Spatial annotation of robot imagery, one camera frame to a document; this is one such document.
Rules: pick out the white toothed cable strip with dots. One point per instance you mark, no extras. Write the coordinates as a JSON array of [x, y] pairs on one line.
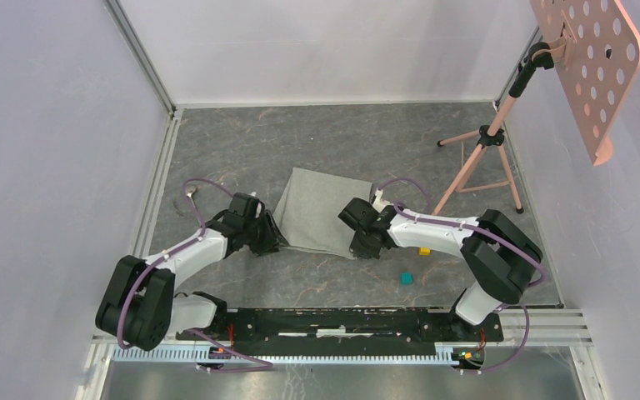
[[205, 353]]

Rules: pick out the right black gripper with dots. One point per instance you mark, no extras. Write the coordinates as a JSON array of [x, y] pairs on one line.
[[359, 251]]

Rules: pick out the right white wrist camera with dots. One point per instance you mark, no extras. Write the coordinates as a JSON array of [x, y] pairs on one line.
[[377, 201]]

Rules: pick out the pink tripod stand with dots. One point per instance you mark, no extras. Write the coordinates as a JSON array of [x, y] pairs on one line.
[[539, 55]]

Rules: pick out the grey cloth napkin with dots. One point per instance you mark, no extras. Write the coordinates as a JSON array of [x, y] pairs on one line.
[[307, 212]]

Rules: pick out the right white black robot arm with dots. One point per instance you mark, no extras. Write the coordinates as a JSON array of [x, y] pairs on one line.
[[504, 261]]

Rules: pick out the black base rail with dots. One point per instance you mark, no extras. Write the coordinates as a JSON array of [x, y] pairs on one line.
[[349, 331]]

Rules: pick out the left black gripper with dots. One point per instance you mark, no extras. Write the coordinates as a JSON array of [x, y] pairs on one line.
[[273, 237]]

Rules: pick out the pink perforated tray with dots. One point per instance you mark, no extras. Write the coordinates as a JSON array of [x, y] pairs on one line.
[[596, 47]]

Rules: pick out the silver spoon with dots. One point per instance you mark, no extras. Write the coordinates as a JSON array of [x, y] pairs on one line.
[[189, 190]]

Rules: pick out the teal cube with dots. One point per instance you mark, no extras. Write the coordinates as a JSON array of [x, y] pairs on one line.
[[406, 278]]

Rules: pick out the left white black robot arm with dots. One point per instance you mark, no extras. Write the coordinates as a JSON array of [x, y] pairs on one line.
[[140, 308]]

